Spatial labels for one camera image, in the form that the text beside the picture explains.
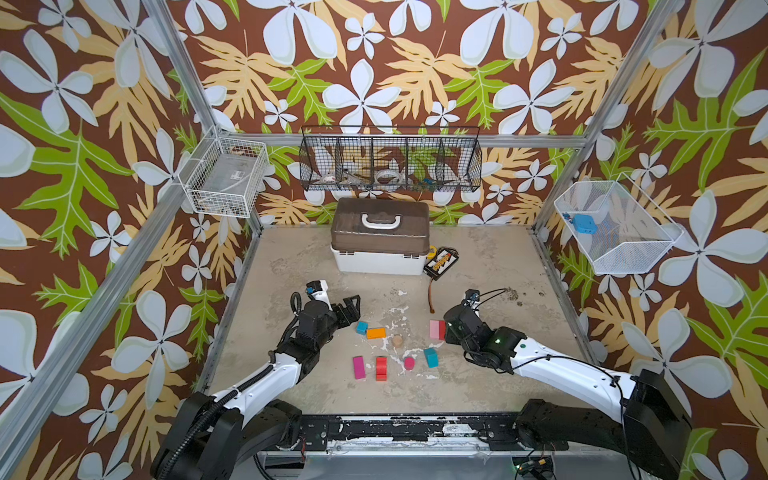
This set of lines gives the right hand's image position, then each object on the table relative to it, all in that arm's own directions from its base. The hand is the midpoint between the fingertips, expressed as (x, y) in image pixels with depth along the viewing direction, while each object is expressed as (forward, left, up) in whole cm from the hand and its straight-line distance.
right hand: (448, 323), depth 85 cm
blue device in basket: (+23, -41, +17) cm, 50 cm away
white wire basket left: (+34, +65, +26) cm, 78 cm away
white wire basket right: (+15, -48, +20) cm, 54 cm away
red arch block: (-10, +20, -8) cm, 23 cm away
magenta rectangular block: (-9, +26, -9) cm, 29 cm away
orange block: (+1, +21, -8) cm, 22 cm away
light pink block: (+1, +3, -6) cm, 7 cm away
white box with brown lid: (+23, +19, +13) cm, 32 cm away
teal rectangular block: (-7, +5, -8) cm, 11 cm away
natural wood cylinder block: (-2, +15, -7) cm, 16 cm away
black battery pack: (+29, -4, -7) cm, 30 cm away
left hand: (+7, +29, +5) cm, 30 cm away
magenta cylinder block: (-9, +11, -7) cm, 16 cm away
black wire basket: (+50, +15, +22) cm, 57 cm away
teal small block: (+2, +26, -7) cm, 27 cm away
